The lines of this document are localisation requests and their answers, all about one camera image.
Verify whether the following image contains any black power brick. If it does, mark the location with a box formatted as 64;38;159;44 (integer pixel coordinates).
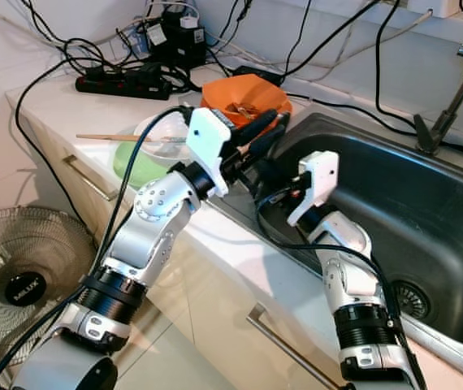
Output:
231;65;286;87

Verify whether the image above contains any orange bowl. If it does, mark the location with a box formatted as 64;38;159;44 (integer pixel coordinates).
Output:
201;73;294;128

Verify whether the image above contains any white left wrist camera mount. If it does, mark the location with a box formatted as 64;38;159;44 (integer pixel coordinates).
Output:
187;108;234;197

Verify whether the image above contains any metal faucet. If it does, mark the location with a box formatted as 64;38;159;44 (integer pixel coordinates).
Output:
413;37;463;156

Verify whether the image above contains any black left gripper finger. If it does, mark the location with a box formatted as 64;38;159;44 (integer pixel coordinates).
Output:
233;108;283;141
244;118;292;162

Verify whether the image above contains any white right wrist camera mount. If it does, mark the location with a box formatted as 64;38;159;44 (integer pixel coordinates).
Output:
287;150;340;229

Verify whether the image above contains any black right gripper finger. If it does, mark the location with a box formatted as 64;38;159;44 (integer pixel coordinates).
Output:
253;154;289;184
244;167;275;200

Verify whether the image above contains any stainless steel sink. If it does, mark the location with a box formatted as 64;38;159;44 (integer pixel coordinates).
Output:
219;112;463;388

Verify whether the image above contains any white bowl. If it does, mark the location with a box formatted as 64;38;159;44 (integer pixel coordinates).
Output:
132;112;196;171

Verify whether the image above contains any green plate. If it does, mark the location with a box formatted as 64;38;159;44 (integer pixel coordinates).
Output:
112;136;172;190

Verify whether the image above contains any black power strip cord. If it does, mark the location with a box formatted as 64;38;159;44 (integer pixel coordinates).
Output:
14;61;94;245

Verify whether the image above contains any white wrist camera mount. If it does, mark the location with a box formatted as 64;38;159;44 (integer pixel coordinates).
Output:
287;150;340;229
187;108;234;197

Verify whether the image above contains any cream kitchen cabinet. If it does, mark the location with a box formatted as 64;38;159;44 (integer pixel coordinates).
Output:
12;106;354;390

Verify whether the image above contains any black adapter box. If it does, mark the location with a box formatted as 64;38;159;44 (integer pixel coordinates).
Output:
146;8;209;71

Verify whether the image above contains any black power strip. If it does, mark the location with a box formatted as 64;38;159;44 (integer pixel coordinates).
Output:
76;67;176;102

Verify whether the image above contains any silver drawer handle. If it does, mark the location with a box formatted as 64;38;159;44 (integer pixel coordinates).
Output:
63;154;121;203
246;305;340;390

